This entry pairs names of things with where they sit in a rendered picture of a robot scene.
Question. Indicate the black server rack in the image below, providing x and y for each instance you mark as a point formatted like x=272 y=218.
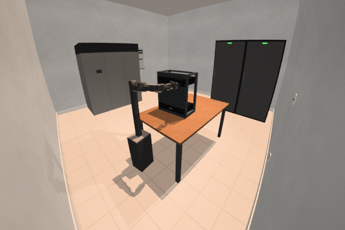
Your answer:
x=176 y=101

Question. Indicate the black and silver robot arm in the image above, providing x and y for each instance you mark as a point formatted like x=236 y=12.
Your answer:
x=141 y=86

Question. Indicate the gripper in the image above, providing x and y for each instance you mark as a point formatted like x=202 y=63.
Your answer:
x=174 y=85

